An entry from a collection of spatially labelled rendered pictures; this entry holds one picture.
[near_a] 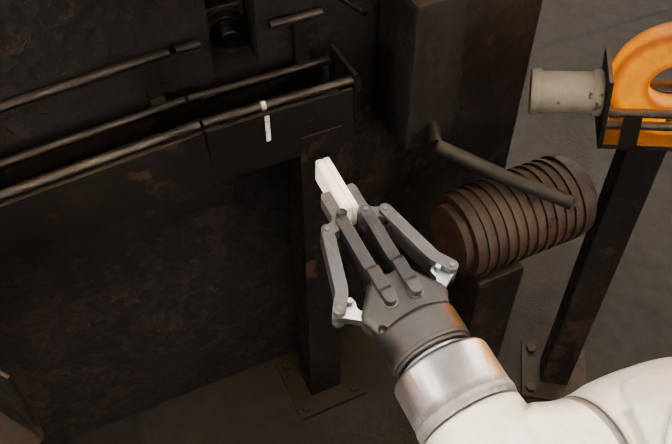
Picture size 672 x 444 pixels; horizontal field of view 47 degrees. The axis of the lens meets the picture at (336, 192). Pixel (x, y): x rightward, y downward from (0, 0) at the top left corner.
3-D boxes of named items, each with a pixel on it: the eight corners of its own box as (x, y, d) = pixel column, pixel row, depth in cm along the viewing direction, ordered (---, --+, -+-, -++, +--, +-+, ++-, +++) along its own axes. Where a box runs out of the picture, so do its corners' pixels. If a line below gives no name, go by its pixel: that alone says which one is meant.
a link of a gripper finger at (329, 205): (351, 237, 74) (323, 247, 74) (329, 199, 77) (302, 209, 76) (352, 228, 73) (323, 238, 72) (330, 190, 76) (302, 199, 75)
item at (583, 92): (528, 94, 105) (531, 58, 101) (597, 96, 103) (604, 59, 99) (528, 123, 101) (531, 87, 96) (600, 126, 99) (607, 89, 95)
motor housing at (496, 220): (404, 374, 147) (429, 177, 108) (501, 333, 153) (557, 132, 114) (439, 432, 139) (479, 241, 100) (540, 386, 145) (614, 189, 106)
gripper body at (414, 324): (388, 400, 67) (343, 314, 72) (471, 363, 70) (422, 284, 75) (397, 360, 61) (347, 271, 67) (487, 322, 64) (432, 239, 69)
